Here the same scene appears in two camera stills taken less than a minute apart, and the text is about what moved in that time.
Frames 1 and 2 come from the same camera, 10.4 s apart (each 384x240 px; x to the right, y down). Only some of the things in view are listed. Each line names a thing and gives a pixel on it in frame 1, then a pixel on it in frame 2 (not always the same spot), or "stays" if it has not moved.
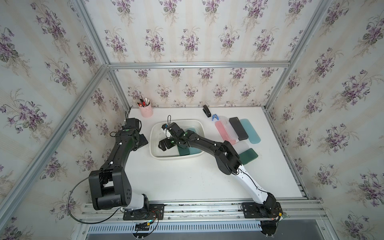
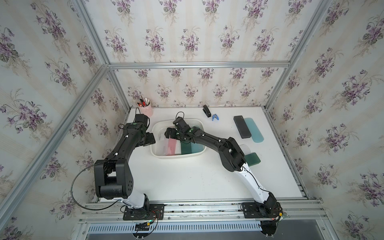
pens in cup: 143,102 stays
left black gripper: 141,140 -> 149,138
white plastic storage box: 157,134 stays
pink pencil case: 224,133 -> 171,147
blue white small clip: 215,115 stays
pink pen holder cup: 147,111 stays
